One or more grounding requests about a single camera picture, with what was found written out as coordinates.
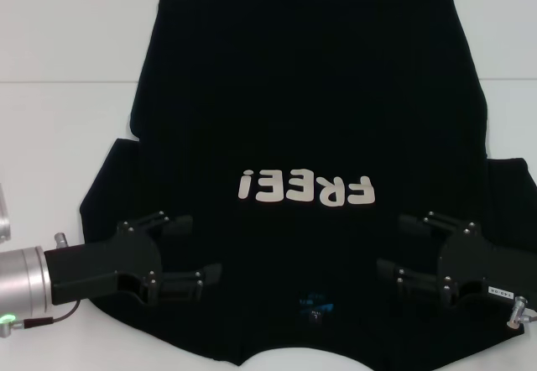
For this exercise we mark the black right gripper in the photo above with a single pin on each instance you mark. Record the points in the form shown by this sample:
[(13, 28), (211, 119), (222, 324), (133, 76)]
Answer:
[(470, 262)]

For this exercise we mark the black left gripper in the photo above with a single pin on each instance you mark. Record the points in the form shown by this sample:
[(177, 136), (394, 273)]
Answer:
[(105, 264)]

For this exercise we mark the black shirt with FREE print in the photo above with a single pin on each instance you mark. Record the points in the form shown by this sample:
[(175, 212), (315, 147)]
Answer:
[(310, 106)]

